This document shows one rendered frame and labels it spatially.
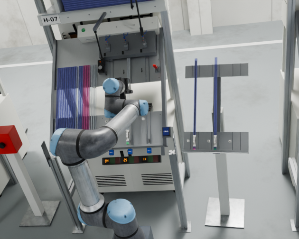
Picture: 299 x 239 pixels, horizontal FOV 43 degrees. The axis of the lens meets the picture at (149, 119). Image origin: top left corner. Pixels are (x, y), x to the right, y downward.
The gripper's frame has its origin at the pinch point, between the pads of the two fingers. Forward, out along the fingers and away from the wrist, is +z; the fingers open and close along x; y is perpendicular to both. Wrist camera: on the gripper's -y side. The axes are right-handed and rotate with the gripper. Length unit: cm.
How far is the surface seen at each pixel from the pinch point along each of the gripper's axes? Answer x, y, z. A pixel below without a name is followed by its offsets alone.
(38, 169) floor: 108, -55, 95
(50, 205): 80, -78, 58
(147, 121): -10.0, -16.8, 3.0
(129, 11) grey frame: -1.9, 47.3, 5.8
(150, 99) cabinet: -1, -2, 61
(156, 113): -15.0, -12.5, 4.0
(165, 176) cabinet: -10, -57, 53
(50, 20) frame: 47, 47, 5
